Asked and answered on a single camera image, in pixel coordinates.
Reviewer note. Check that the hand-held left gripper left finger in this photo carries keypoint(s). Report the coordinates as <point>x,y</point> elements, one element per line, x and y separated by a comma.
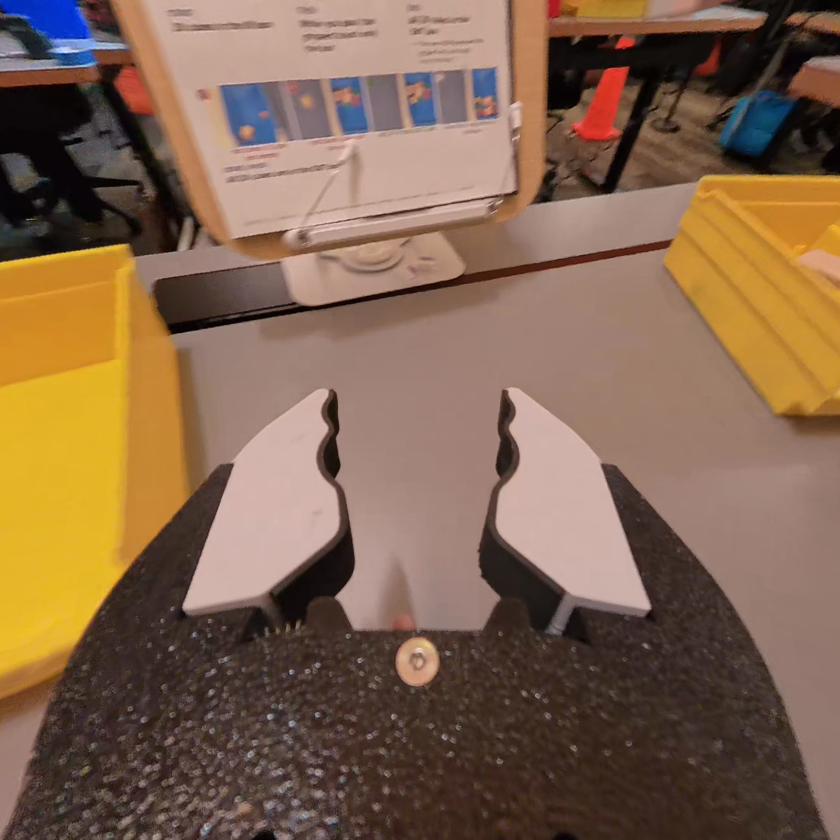
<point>275,512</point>

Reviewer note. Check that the blue storage bin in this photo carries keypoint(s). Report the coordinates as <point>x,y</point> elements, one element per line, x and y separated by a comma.
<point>46,26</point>

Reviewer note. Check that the pile of mixed wooden cubes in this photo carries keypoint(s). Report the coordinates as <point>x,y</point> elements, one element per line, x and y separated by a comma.
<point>820,266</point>

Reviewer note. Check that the wooden background table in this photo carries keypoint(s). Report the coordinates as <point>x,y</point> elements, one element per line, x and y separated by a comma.
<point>39,69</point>
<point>656,25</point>

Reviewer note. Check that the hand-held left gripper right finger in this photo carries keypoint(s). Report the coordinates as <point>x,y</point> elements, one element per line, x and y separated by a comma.
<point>564,518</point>

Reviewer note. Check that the orange traffic cone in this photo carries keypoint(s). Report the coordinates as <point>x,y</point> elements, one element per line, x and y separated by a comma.
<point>602,105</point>

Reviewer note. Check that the clipboard with instruction sheet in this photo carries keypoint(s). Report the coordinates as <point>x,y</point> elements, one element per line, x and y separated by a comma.
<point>341,131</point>

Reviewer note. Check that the yellow plastic bin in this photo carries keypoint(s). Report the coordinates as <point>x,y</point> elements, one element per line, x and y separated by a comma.
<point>735,289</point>
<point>59,459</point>

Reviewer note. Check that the white stand base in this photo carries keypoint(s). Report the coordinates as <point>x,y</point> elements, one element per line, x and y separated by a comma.
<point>374,269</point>

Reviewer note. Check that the black flat board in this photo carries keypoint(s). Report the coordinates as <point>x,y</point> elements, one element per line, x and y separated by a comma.
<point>223,292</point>

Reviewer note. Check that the blue bag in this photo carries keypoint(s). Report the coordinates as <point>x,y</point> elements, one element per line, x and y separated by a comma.
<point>754,124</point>

